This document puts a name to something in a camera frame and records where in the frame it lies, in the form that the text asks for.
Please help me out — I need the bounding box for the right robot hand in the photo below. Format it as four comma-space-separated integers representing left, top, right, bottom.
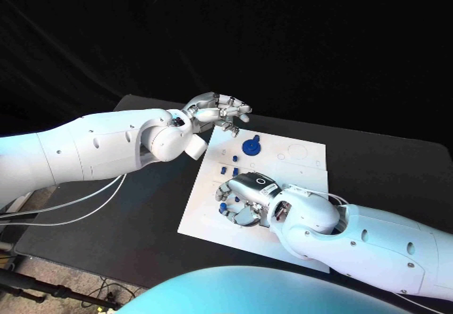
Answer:
213, 171, 284, 228

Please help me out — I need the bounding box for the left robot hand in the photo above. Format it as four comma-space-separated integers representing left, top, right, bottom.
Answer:
181, 92, 252, 138

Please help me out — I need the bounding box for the white task board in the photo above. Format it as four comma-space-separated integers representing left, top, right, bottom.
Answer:
176, 124, 331, 273

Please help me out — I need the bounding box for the blue gear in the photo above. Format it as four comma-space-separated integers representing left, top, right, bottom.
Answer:
240, 139, 262, 156

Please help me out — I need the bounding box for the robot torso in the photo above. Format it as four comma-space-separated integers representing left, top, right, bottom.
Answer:
113, 265, 414, 314

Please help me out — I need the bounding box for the black tripod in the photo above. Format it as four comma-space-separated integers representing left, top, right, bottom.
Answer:
0, 268, 121, 310

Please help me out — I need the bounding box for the white cable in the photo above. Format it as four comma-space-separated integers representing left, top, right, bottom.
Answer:
324, 192, 350, 207
0, 173, 128, 226
390, 291, 447, 314
0, 173, 124, 218

